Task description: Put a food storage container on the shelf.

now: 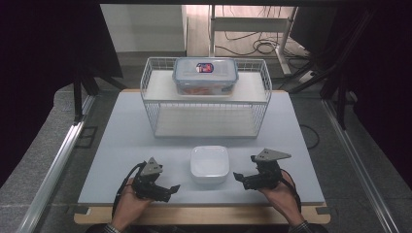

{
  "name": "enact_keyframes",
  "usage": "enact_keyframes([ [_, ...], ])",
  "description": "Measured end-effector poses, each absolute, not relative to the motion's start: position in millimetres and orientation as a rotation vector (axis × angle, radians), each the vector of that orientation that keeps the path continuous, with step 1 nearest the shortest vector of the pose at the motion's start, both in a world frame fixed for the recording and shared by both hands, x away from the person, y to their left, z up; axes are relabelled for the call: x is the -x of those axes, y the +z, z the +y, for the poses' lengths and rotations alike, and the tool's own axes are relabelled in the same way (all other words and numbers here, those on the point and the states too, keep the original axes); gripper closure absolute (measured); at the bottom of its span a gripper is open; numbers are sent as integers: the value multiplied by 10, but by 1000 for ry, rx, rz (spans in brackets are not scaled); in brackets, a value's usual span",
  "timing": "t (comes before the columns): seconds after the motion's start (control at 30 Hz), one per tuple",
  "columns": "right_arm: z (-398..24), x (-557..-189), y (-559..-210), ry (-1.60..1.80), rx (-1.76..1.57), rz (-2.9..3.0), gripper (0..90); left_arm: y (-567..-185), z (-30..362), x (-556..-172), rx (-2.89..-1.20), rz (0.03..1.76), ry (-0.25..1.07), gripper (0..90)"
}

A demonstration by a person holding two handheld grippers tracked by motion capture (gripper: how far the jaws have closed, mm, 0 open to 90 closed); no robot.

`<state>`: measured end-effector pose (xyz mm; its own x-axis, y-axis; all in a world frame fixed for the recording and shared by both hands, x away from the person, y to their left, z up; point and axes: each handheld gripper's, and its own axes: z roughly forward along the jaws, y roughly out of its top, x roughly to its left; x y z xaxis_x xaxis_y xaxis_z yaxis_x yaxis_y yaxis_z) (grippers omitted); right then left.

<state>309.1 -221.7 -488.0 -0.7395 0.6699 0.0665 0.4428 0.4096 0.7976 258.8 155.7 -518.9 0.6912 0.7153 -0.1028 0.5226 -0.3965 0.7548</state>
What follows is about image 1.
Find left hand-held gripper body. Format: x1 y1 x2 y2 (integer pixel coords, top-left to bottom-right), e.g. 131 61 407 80
130 156 164 200

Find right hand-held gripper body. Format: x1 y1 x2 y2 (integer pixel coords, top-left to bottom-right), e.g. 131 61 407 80
250 148 292 190

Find white lidded plastic container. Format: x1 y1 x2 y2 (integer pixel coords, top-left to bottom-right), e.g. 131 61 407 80
189 145 231 185

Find white wire shelf rack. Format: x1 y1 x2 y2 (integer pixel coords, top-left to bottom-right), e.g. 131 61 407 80
139 56 273 140

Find clear container with blue-sealed lid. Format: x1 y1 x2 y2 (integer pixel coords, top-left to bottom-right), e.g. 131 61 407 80
171 56 240 97

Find person's right hand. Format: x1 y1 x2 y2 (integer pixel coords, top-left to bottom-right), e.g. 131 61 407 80
257 170 306 227

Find person's left hand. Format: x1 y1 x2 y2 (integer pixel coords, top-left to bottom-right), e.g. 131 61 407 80
111 178 154 233

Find white power strip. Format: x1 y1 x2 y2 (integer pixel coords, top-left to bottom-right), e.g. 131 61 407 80
296 69 317 84

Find black metal stand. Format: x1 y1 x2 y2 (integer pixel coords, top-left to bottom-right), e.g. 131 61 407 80
71 64 128 126
287 9 381 131

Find dark curtain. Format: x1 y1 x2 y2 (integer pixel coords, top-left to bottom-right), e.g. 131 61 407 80
0 0 124 188
290 4 412 192

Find white cabinet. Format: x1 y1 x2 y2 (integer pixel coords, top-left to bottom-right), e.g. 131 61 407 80
99 3 189 54

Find left hand-held gripper black cable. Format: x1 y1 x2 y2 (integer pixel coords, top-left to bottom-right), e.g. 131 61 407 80
111 161 148 218

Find hand-held gripper black cable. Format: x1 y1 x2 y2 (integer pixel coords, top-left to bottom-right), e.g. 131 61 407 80
111 161 148 218
280 168 303 214

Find right hand-held gripper black cable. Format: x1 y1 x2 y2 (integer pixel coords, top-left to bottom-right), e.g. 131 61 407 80
280 168 303 214

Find thin black floor cable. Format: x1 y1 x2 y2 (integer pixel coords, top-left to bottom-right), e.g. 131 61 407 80
298 123 322 150

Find aluminium frame rail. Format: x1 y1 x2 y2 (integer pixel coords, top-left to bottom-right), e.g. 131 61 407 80
322 98 401 233
15 95 96 233

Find black floor cables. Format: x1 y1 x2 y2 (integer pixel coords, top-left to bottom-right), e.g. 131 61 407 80
215 5 309 60

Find white metal desk frame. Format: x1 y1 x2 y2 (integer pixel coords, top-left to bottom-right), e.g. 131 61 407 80
208 4 299 76

